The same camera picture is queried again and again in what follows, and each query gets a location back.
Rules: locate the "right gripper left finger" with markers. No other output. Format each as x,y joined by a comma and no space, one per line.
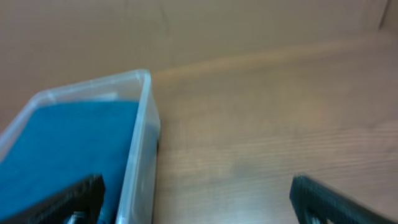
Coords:
78,203

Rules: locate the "blue denim cloth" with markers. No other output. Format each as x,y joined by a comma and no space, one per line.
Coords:
60,145

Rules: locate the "clear plastic container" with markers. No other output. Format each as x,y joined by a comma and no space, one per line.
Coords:
137,192

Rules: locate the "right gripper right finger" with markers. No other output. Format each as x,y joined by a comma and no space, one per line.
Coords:
314,202

